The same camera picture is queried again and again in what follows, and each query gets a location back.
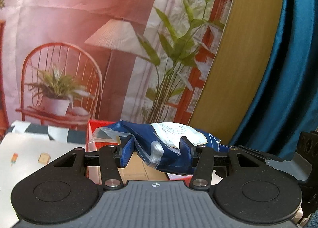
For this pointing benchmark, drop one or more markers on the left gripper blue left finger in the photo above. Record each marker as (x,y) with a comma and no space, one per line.
(110,158)

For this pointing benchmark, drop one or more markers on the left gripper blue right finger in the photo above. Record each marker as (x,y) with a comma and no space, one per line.
(202,161)

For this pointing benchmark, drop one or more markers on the red strawberry cardboard box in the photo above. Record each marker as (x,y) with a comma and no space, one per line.
(162,146)

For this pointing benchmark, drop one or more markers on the navy blue plastic bag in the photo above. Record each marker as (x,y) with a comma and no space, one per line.
(157,144)

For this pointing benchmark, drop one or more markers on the printed living room backdrop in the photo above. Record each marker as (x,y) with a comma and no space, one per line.
(144,61)

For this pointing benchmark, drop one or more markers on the patterned white tablecloth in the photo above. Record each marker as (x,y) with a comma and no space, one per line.
(27,147)

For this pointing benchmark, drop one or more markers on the wooden wall panel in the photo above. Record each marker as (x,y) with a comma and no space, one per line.
(238,67)

